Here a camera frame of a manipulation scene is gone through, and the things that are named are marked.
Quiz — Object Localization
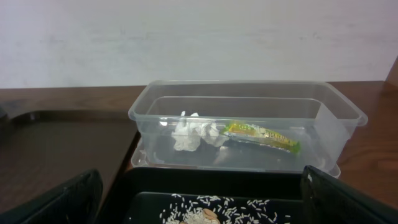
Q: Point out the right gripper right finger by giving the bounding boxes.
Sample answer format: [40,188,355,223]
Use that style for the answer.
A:
[300,166,397,224]

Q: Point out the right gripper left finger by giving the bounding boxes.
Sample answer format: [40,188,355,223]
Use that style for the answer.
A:
[1,169,103,224]

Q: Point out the green orange snack wrapper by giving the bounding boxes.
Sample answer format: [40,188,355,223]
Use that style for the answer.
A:
[220,121,301,154]

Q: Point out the clear plastic waste bin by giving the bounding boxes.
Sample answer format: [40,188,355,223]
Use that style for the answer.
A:
[128,80,368,177]

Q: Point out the dark brown serving tray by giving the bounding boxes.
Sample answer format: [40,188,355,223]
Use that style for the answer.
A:
[1,110,137,212]

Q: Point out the rice and food scraps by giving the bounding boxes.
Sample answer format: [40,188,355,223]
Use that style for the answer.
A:
[159,194,292,224]

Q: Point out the black tray bin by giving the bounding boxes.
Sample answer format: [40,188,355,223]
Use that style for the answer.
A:
[97,167,306,223]

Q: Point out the crumpled white tissue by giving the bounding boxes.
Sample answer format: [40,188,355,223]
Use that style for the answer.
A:
[172,119,229,152]

